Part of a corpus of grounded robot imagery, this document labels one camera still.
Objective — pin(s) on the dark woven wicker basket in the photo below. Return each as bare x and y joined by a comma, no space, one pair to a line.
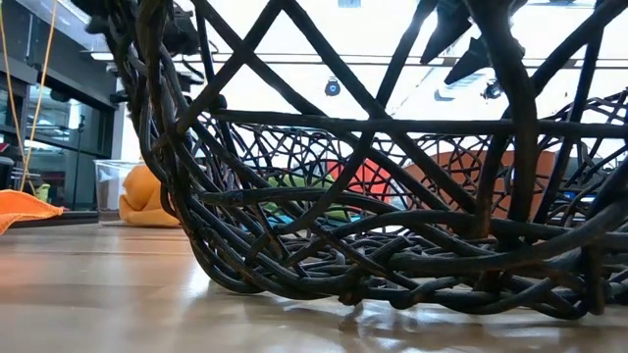
520,122

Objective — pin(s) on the red blurred object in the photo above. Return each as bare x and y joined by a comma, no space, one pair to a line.
370,181

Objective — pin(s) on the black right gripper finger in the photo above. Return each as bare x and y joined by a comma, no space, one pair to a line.
471,61
451,24

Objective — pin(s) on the black tripod stand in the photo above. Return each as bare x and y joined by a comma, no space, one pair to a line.
78,162

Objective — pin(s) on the clear plastic bin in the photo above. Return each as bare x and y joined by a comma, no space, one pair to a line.
108,191

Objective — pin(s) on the round blue-lit ceiling device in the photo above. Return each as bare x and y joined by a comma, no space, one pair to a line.
332,87

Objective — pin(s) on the orange microfiber towel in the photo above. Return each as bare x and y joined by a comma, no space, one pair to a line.
142,196
24,208

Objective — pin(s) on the small green object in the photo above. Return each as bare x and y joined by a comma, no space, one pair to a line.
43,192

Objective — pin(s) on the green microfiber towel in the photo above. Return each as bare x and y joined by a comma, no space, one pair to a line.
299,182

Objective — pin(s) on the dark ceiling device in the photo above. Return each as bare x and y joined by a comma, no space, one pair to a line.
492,90

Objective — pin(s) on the black aluminium table frame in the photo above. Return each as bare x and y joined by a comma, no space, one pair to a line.
54,219

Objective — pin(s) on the grey horizontal beam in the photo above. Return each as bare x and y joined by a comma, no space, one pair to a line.
304,63

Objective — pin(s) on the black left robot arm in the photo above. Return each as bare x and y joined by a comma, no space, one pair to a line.
181,34

